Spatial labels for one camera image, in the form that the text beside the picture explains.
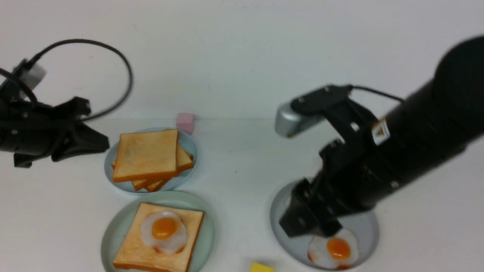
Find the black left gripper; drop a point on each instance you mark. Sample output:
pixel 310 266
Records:
pixel 31 134

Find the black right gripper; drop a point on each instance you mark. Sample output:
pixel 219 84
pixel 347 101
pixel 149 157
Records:
pixel 355 175

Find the toast slice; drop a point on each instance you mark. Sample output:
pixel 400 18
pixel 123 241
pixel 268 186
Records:
pixel 163 136
pixel 133 254
pixel 184 160
pixel 149 184

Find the fried egg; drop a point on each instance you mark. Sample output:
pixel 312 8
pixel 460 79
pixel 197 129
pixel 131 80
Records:
pixel 164 232
pixel 338 252

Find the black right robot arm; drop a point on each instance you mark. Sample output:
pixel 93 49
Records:
pixel 437 122

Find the grey egg plate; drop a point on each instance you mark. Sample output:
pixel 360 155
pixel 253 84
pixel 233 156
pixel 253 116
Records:
pixel 361 232

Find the yellow foam cube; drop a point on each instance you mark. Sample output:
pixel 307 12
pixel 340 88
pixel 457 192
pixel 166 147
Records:
pixel 258 267

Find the green serving plate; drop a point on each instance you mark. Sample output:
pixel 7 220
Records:
pixel 119 225

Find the pink foam cube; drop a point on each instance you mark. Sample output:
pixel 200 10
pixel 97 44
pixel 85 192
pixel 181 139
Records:
pixel 186 122

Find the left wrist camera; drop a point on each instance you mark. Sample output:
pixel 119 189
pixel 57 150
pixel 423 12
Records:
pixel 29 74

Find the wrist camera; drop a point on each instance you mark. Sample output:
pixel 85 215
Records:
pixel 29 74
pixel 309 109

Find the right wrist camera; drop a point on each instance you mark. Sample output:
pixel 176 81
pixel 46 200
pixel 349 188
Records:
pixel 309 109

